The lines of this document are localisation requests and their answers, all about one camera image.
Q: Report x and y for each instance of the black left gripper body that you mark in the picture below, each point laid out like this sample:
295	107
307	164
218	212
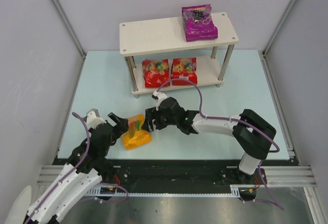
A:
110	128

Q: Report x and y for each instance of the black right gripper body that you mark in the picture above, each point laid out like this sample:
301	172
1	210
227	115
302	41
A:
155	118

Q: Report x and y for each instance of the orange candy bag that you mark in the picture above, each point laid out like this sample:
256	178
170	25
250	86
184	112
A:
136	136

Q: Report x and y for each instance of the red candy bag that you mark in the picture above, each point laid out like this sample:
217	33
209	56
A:
184	70
155	72

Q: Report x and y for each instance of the purple candy bag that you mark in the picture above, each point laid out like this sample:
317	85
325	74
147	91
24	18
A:
198	23

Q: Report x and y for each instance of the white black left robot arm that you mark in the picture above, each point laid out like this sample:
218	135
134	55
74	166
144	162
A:
86	167

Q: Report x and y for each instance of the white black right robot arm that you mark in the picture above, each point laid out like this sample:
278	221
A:
252	132

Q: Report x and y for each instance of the beige two-tier shelf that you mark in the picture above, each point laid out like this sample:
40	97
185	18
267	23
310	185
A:
166	35

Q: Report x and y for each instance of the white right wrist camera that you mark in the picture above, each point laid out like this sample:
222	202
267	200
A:
159	96

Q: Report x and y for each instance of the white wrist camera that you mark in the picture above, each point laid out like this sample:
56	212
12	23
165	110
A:
159	96
93	119

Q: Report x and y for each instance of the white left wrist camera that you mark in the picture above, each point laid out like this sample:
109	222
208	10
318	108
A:
93	119

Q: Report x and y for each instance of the aluminium left corner post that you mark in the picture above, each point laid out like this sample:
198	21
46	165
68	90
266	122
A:
68	27

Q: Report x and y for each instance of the aluminium corner post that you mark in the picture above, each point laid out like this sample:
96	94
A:
281	23
68	27

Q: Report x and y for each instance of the aluminium right side rail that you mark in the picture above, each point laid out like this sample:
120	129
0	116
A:
304	177

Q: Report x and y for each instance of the aluminium right corner post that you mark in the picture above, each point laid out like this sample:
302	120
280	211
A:
281	23

